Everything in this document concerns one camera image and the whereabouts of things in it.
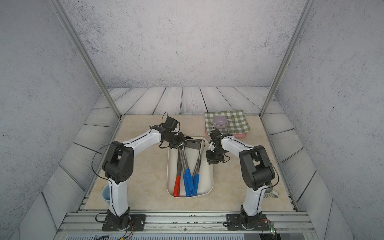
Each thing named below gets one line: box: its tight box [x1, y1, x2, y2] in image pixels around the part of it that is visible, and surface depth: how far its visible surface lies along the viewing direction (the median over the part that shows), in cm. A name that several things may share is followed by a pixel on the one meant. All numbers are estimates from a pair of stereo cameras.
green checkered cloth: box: [204, 110, 251, 135], surface depth 118 cm
